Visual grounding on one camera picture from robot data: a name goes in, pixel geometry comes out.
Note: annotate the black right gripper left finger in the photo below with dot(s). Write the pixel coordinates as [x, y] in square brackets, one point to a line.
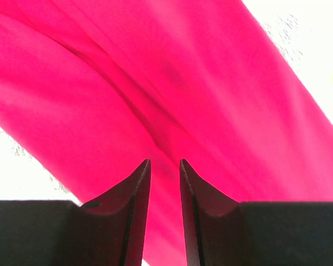
[108, 230]

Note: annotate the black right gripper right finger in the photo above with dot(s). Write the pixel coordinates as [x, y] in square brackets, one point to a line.
[221, 231]

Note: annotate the magenta t shirt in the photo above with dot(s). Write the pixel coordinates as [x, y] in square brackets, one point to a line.
[161, 97]

